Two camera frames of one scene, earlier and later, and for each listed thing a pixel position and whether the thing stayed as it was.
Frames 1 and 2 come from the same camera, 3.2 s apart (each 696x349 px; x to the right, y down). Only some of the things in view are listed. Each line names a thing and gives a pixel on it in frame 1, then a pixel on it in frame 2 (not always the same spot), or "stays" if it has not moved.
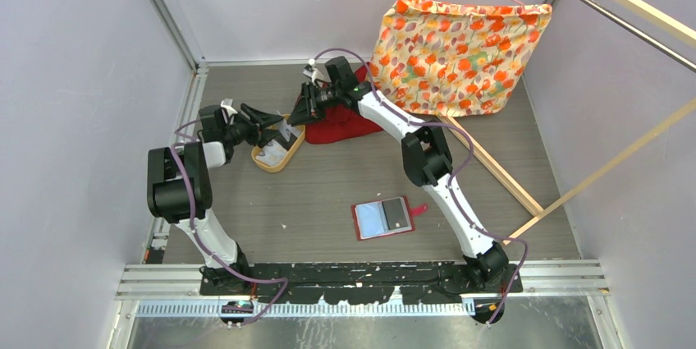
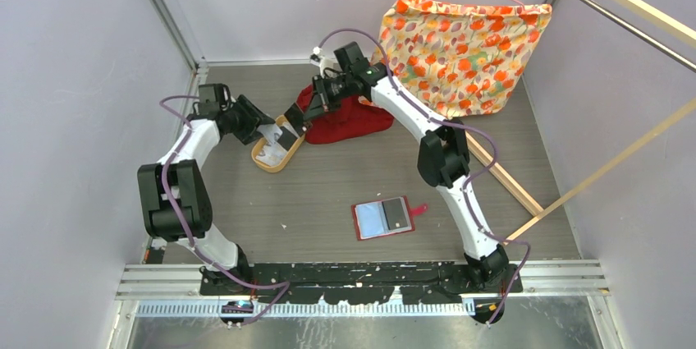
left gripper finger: x=265 y=135 to x=252 y=134
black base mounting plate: x=368 y=283 stays
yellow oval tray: x=273 y=169 stays
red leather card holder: x=384 y=217 stays
